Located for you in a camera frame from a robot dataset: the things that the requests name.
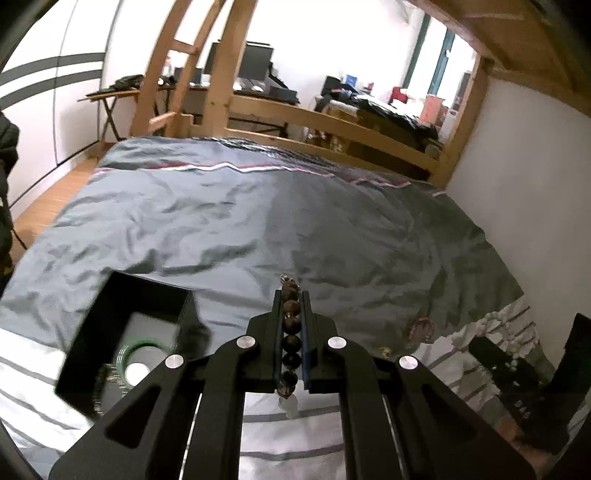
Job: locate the wooden folding table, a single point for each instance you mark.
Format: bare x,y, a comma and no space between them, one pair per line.
111,94

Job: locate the grey duvet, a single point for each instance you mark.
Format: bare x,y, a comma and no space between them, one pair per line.
231,221

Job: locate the black jewelry box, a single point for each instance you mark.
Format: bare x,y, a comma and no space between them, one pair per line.
152,290

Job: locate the green bangle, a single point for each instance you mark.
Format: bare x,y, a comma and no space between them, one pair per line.
121,356

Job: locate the cardboard box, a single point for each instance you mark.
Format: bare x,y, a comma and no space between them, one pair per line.
337,113

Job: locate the dark desk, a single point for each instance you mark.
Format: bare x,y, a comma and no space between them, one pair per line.
281,94

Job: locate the pile of dark clothes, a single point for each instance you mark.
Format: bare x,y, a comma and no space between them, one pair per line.
383,113

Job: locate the large black monitor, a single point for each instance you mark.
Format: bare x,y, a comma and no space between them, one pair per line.
254,60

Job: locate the green framed window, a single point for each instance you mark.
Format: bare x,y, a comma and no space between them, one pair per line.
443,60

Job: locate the pink box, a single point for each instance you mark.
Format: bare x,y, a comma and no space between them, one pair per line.
433,108

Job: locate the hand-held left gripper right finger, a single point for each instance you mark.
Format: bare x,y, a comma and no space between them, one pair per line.
305,341

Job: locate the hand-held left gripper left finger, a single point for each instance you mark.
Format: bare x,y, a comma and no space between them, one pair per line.
277,341

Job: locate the black bag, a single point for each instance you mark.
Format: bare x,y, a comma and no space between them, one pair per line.
124,81

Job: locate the red cloth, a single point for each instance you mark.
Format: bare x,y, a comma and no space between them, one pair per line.
400,95

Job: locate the small black monitor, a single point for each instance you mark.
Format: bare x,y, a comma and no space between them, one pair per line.
211,57

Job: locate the wooden loft bed frame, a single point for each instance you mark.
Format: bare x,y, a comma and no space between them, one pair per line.
323,122

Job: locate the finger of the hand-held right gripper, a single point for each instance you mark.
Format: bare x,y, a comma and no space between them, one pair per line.
575,360

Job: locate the white striped bed sheet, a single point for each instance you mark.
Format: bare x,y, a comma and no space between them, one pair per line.
27,374

